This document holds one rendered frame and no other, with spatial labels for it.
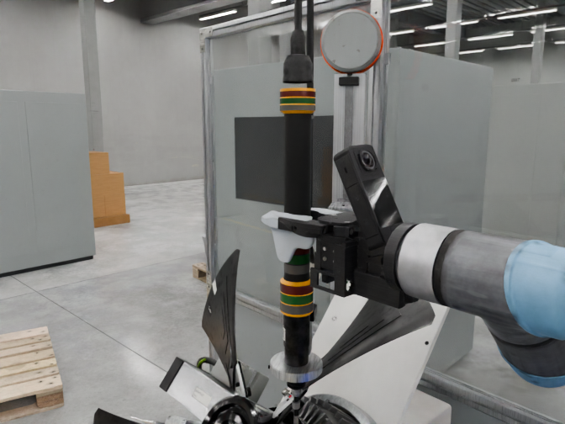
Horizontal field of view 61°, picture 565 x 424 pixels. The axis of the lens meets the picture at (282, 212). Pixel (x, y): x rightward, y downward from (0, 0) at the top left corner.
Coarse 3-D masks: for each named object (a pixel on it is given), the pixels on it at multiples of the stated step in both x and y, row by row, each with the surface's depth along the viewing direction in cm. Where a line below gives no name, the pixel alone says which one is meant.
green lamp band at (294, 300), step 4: (280, 292) 63; (280, 296) 63; (284, 296) 62; (288, 296) 61; (292, 296) 61; (296, 296) 61; (300, 296) 61; (304, 296) 61; (308, 296) 62; (312, 296) 62; (284, 300) 62; (288, 300) 61; (292, 300) 61; (296, 300) 61; (300, 300) 61; (304, 300) 61; (308, 300) 62; (312, 300) 62; (288, 304) 61; (292, 304) 61; (296, 304) 61; (300, 304) 61; (304, 304) 61
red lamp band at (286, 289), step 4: (280, 284) 62; (284, 284) 61; (280, 288) 63; (284, 288) 62; (288, 288) 61; (292, 288) 61; (296, 288) 61; (300, 288) 61; (304, 288) 61; (308, 288) 61; (312, 288) 62; (284, 292) 62; (288, 292) 61; (292, 292) 61; (296, 292) 61; (300, 292) 61; (304, 292) 61; (308, 292) 61
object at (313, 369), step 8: (312, 312) 65; (312, 320) 66; (280, 352) 67; (312, 352) 67; (272, 360) 65; (280, 360) 65; (312, 360) 65; (320, 360) 65; (272, 368) 63; (280, 368) 63; (288, 368) 63; (296, 368) 63; (304, 368) 63; (312, 368) 63; (320, 368) 63; (280, 376) 62; (288, 376) 62; (296, 376) 61; (304, 376) 62; (312, 376) 62
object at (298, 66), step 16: (304, 48) 57; (288, 64) 57; (304, 64) 57; (288, 80) 57; (304, 80) 57; (288, 320) 62; (304, 320) 62; (288, 336) 63; (304, 336) 63; (288, 352) 63; (304, 352) 63; (288, 384) 65; (304, 384) 65
